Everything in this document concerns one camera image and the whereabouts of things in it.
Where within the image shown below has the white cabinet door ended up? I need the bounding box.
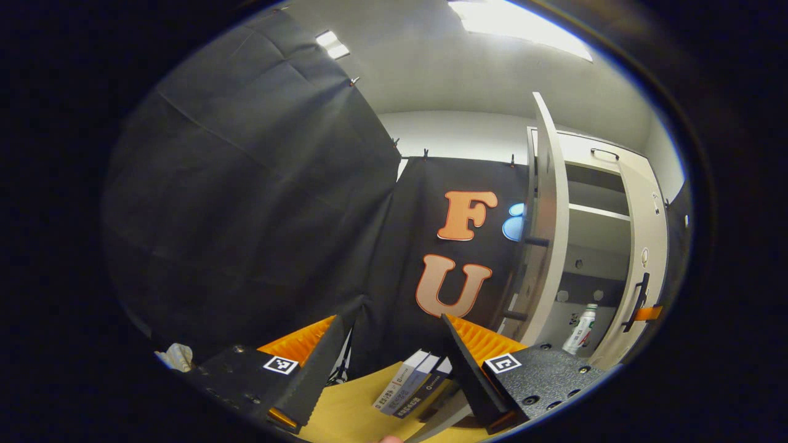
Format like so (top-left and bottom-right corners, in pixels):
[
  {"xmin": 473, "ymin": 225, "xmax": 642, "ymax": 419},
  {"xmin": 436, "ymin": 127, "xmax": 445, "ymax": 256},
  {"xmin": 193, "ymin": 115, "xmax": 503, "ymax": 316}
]
[
  {"xmin": 590, "ymin": 154, "xmax": 670, "ymax": 371},
  {"xmin": 492, "ymin": 92, "xmax": 570, "ymax": 346}
]

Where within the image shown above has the long ceiling light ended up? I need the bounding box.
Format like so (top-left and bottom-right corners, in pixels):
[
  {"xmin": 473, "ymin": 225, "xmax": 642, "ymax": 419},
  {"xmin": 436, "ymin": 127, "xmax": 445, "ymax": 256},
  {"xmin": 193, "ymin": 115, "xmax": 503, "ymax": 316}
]
[{"xmin": 448, "ymin": 0, "xmax": 593, "ymax": 62}]

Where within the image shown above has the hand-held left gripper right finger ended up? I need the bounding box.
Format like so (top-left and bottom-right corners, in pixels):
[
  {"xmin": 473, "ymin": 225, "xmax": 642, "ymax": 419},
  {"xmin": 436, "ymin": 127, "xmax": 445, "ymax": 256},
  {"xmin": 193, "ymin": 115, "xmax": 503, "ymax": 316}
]
[{"xmin": 441, "ymin": 313, "xmax": 622, "ymax": 436}]

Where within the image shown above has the black backdrop cloth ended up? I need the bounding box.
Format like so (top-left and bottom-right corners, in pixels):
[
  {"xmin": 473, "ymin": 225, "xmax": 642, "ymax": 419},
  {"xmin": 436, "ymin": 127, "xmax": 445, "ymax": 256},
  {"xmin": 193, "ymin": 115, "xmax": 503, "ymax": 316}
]
[{"xmin": 102, "ymin": 9, "xmax": 533, "ymax": 376}]

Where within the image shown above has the white cabinet shelf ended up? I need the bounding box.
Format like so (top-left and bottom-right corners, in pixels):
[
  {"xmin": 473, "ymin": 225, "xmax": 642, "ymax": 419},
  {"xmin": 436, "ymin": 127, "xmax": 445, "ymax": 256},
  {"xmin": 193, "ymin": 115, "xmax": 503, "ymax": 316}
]
[{"xmin": 568, "ymin": 203, "xmax": 632, "ymax": 222}]

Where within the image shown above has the white cabinet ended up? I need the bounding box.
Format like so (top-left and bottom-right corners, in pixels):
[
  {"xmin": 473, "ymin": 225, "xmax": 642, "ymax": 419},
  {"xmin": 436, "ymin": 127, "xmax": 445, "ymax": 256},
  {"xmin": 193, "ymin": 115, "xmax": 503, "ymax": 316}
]
[{"xmin": 526, "ymin": 126, "xmax": 669, "ymax": 370}]

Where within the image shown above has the grey blue book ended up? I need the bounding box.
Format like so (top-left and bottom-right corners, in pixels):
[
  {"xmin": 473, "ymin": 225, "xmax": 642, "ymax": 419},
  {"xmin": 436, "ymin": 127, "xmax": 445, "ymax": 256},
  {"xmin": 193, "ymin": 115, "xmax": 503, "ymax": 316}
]
[{"xmin": 385, "ymin": 354, "xmax": 441, "ymax": 416}]

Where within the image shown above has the crumpled white cloth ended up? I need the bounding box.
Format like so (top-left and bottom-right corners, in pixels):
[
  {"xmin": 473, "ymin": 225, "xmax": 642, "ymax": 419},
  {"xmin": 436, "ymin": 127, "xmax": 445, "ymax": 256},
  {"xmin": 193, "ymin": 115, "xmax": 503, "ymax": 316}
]
[{"xmin": 154, "ymin": 343, "xmax": 193, "ymax": 373}]

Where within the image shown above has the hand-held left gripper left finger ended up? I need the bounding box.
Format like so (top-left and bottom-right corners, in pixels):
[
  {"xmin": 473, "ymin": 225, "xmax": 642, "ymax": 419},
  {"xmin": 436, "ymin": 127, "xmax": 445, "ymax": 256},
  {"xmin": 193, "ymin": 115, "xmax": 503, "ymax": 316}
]
[{"xmin": 185, "ymin": 314, "xmax": 347, "ymax": 434}]

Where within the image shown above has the dark blue book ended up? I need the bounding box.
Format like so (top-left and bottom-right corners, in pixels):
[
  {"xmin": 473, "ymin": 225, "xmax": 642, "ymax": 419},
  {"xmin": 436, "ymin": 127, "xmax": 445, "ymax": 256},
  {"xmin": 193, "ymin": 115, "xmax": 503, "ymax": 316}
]
[{"xmin": 394, "ymin": 358, "xmax": 453, "ymax": 419}]

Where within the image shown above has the white plastic bottle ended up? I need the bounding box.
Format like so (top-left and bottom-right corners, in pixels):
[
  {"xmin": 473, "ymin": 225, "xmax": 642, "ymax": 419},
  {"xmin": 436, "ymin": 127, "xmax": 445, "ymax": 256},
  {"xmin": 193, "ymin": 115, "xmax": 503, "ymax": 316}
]
[{"xmin": 563, "ymin": 303, "xmax": 598, "ymax": 356}]

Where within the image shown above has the small ceiling light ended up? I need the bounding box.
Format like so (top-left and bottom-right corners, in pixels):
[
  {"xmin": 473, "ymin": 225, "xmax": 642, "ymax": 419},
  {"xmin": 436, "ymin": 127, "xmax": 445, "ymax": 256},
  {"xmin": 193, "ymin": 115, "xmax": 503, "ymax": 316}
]
[{"xmin": 316, "ymin": 31, "xmax": 350, "ymax": 60}]

